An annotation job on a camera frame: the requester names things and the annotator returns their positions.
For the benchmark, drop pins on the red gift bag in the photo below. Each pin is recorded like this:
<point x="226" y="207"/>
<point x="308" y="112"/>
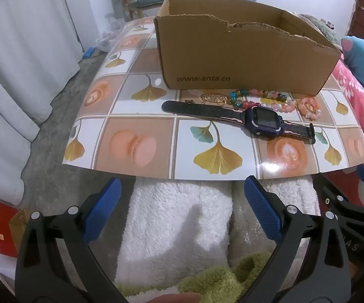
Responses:
<point x="7" y="236"/>

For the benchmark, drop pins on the small blue object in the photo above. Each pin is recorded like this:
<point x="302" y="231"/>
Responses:
<point x="89" y="52"/>

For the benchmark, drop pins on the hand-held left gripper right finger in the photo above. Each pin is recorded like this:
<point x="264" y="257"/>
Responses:
<point x="262" y="208"/>

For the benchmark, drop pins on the pink floral blanket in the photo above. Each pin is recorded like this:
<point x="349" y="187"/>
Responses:
<point x="352" y="85"/>

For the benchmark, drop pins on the white curtain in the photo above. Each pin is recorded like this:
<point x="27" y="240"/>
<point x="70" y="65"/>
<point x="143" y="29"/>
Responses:
<point x="27" y="53"/>

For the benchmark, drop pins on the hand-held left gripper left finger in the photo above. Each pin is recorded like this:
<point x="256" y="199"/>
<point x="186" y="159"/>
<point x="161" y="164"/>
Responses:
<point x="101" y="210"/>

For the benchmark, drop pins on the brown cardboard box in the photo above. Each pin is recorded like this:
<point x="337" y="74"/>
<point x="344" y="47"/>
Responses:
<point x="232" y="56"/>

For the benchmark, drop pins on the clear plastic bag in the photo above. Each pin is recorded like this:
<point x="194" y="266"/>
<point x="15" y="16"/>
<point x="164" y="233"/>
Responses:
<point x="109" y="41"/>

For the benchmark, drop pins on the person's left hand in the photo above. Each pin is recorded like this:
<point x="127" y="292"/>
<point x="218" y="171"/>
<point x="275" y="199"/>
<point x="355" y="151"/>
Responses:
<point x="175" y="298"/>

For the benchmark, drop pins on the blue plush pillow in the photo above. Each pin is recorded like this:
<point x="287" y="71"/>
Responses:
<point x="361" y="66"/>

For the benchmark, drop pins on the green fluffy cloth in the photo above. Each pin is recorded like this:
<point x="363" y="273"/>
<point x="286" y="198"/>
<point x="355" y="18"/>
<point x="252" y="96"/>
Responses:
<point x="207" y="282"/>

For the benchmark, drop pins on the dark blue smart watch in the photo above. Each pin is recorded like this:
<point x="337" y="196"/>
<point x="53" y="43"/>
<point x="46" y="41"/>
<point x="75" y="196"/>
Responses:
<point x="260" y="120"/>

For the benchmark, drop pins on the white fluffy towel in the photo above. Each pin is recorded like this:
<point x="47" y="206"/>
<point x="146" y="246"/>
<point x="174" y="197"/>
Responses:
<point x="169" y="227"/>

